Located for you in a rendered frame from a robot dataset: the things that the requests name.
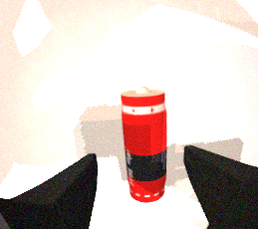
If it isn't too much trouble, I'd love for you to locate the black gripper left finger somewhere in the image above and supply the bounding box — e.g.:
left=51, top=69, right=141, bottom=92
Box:
left=0, top=153, right=99, bottom=229

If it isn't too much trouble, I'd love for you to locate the red and black battery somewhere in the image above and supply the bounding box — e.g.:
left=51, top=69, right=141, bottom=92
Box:
left=122, top=86, right=168, bottom=202

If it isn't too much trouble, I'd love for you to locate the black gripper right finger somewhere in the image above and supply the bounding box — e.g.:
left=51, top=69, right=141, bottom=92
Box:
left=183, top=145, right=258, bottom=229

